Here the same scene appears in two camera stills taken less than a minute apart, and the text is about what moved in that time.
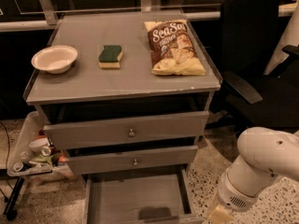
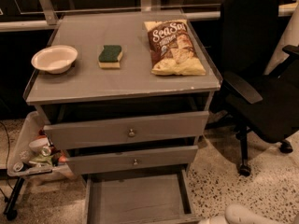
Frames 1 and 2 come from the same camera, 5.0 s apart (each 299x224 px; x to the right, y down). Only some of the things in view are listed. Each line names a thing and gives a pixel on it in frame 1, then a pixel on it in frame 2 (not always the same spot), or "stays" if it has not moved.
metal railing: x=149 y=3 stays
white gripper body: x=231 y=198 to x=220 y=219
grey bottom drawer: x=139 y=197 stays
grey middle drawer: x=152 y=159 stays
